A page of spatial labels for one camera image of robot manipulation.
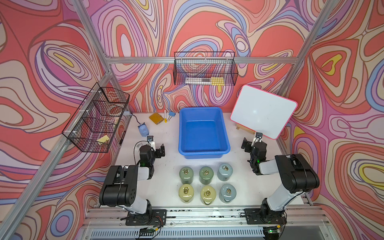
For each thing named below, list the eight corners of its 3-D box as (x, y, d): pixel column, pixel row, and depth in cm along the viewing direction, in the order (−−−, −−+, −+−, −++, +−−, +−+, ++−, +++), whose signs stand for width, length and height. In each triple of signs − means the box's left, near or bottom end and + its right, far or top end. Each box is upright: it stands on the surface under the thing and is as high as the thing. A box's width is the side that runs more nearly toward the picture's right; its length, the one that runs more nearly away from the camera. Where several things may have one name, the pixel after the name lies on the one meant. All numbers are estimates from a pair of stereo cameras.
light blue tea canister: (217, 181, 87) (219, 175, 80) (216, 169, 91) (218, 163, 84) (230, 181, 87) (234, 175, 80) (228, 169, 91) (231, 163, 84)
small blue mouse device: (139, 133, 108) (136, 126, 102) (146, 129, 111) (143, 122, 105) (143, 137, 106) (140, 130, 100) (150, 133, 109) (147, 126, 102)
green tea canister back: (199, 184, 85) (199, 179, 79) (199, 172, 90) (199, 166, 84) (212, 184, 85) (214, 179, 79) (211, 172, 90) (213, 166, 84)
